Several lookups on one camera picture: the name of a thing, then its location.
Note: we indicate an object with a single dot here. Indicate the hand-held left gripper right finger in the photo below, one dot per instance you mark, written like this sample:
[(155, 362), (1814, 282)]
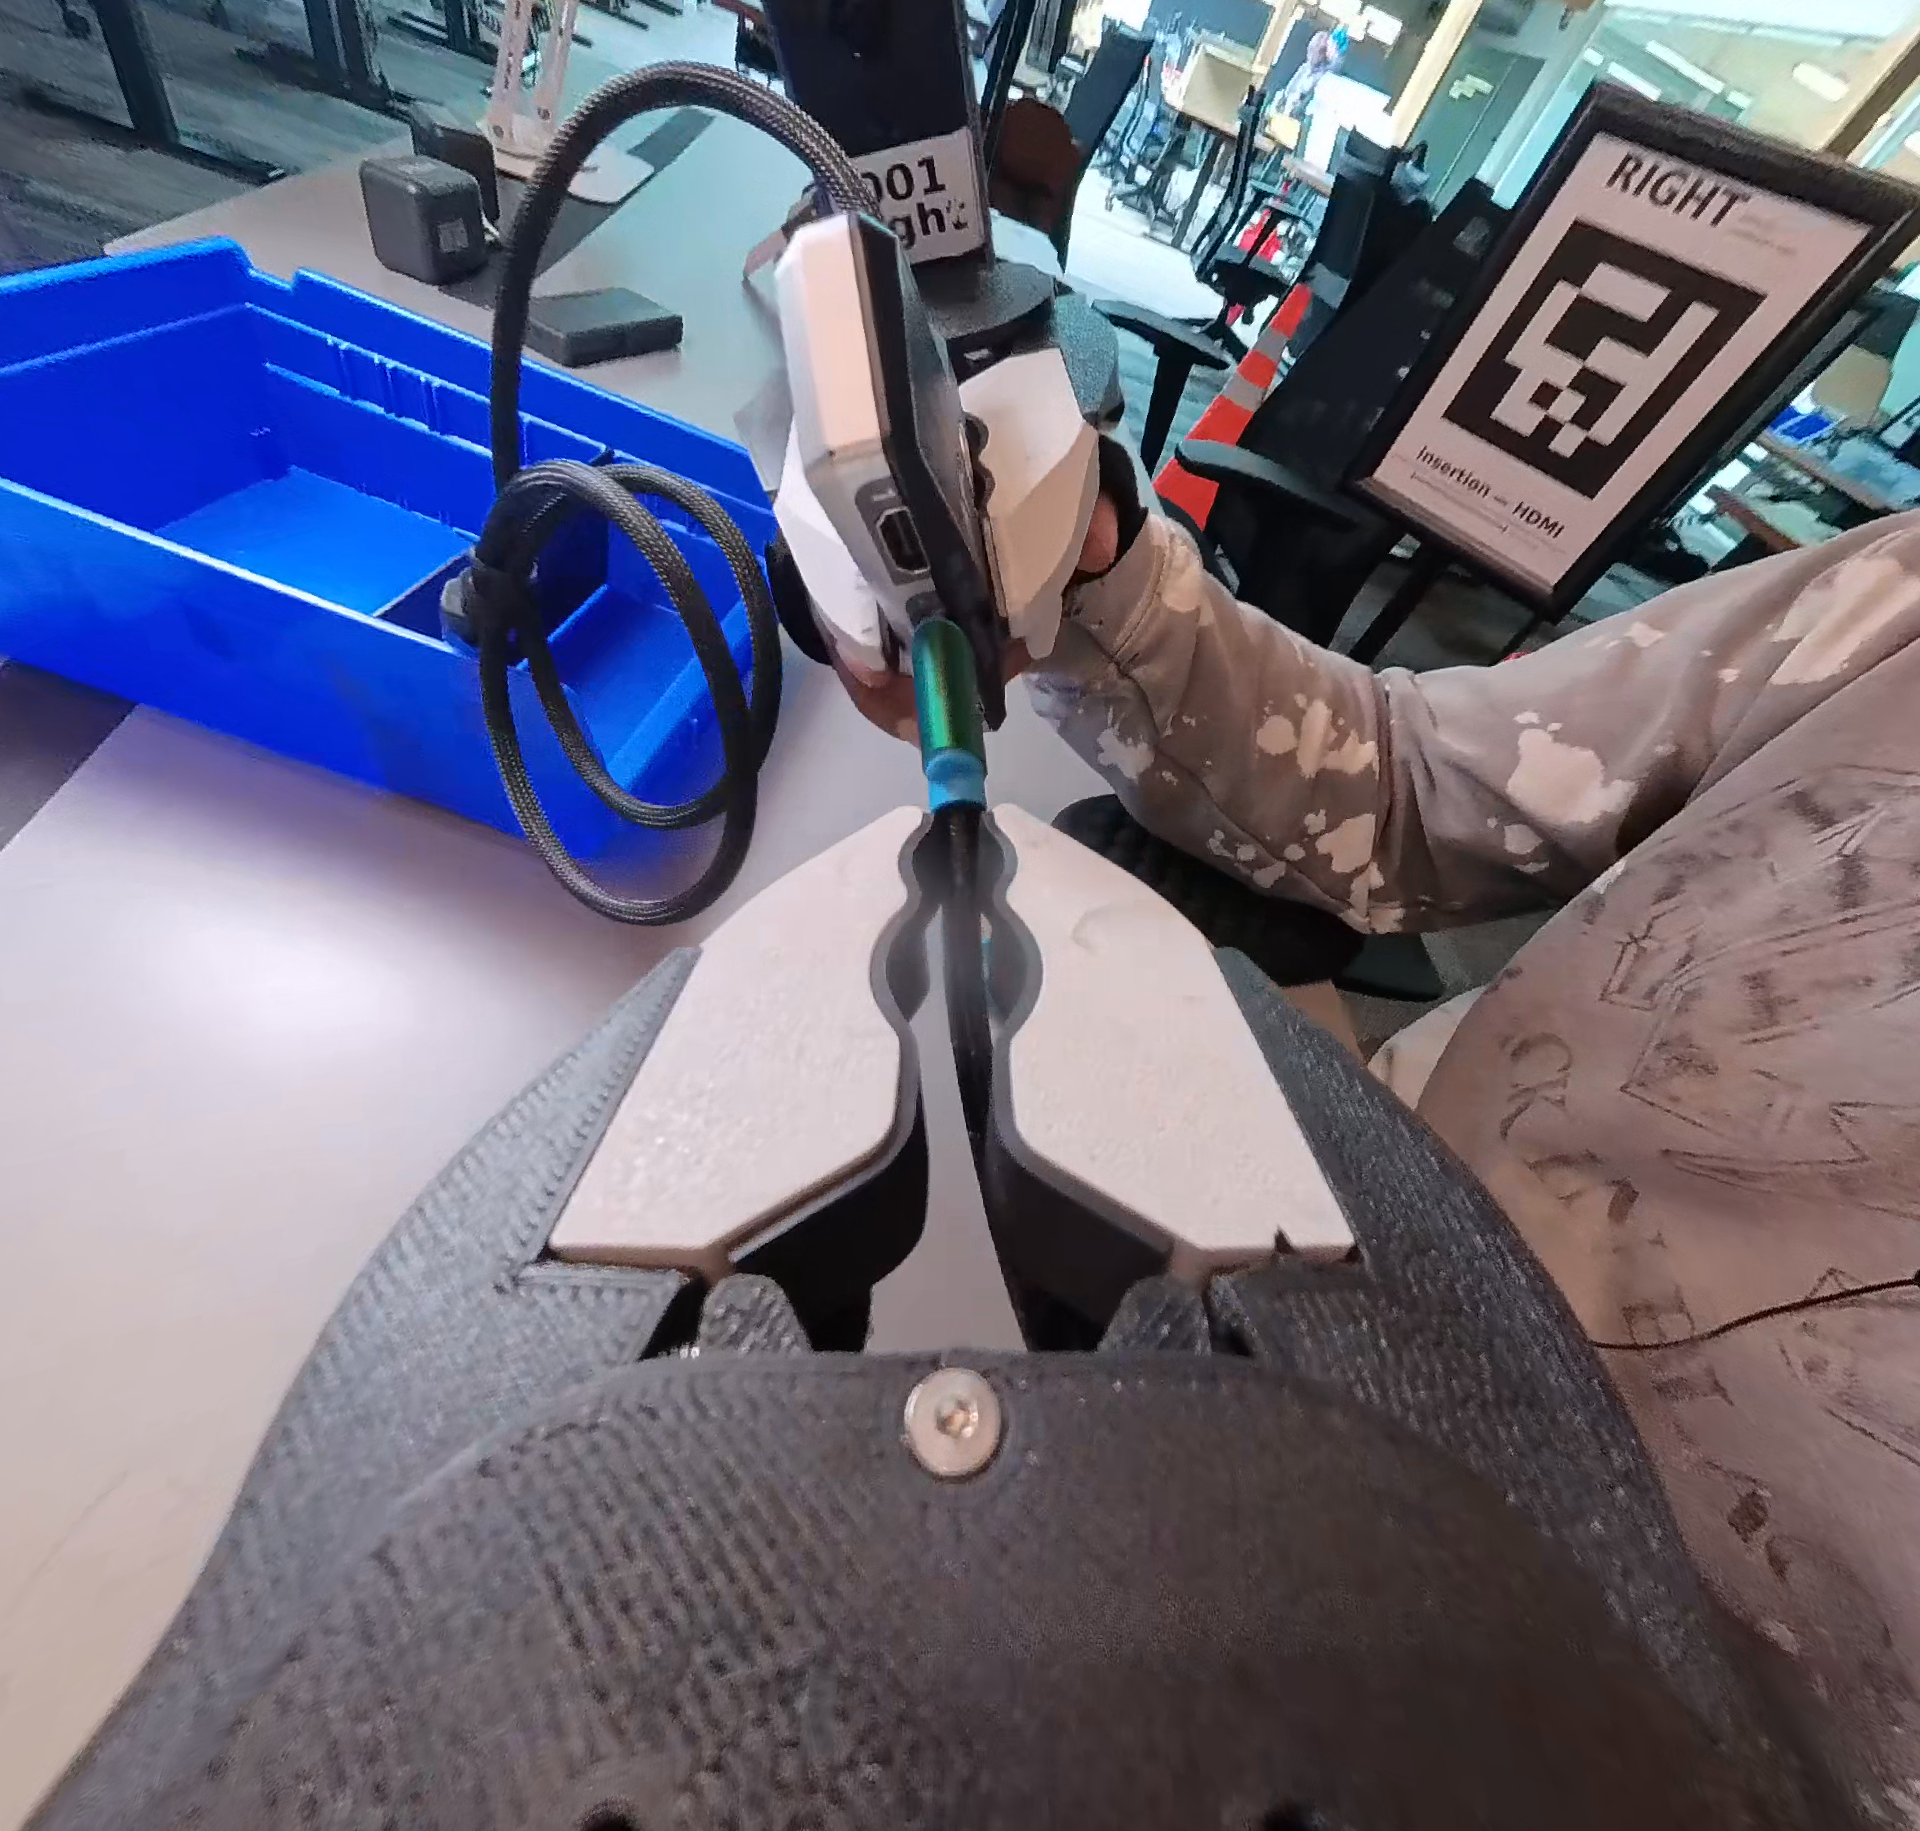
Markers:
[(1155, 1081)]

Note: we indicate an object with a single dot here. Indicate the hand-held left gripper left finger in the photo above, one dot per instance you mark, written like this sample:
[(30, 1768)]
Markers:
[(735, 1081)]

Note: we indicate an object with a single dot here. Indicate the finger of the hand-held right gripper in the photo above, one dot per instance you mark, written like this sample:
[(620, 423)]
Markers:
[(1041, 496), (817, 624)]

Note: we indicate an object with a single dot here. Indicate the white HDMI adapter box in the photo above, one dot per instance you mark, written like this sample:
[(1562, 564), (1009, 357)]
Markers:
[(840, 346)]

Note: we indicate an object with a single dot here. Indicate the blue plastic bin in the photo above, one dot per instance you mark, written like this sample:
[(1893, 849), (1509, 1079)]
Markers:
[(181, 437)]

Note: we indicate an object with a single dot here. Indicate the person's right forearm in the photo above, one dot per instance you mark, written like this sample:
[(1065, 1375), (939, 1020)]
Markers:
[(1425, 751)]

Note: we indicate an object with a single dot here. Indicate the person's right hand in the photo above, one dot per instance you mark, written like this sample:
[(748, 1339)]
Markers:
[(1101, 535)]

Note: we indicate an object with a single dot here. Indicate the orange traffic cone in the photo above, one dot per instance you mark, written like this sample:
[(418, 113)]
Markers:
[(1236, 391)]

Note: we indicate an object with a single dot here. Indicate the black office chair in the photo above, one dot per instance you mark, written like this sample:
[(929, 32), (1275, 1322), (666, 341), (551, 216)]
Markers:
[(1306, 526)]

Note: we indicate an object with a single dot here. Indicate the wooden white stand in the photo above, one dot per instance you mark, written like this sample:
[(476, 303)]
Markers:
[(532, 45)]

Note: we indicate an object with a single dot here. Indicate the black flat box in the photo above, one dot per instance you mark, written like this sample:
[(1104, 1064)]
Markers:
[(600, 327)]

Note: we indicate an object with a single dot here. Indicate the black power adapter cube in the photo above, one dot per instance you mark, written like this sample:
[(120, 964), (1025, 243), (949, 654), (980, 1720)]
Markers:
[(420, 219)]

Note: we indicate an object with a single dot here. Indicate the person's torso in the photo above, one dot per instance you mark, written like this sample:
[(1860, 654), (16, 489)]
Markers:
[(1725, 1112)]

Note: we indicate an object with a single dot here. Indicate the framed black white marker sign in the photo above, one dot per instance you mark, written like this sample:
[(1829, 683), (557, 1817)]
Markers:
[(1621, 346)]

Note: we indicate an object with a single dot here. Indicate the black desk frame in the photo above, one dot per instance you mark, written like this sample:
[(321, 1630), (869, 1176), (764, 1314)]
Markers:
[(135, 77)]

